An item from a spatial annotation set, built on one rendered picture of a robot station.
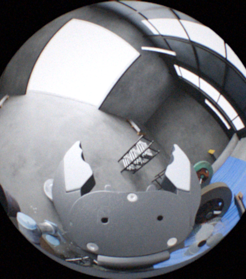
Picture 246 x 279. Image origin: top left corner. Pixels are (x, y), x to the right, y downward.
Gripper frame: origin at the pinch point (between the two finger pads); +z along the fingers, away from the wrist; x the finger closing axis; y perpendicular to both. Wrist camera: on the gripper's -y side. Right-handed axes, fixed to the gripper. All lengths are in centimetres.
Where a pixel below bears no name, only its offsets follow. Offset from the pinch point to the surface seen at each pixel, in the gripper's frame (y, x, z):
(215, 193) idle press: 66, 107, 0
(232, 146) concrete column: 82, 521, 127
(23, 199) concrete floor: 88, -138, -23
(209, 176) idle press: 150, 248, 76
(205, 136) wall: 143, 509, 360
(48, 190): 84, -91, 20
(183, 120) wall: 104, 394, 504
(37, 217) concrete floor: 105, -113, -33
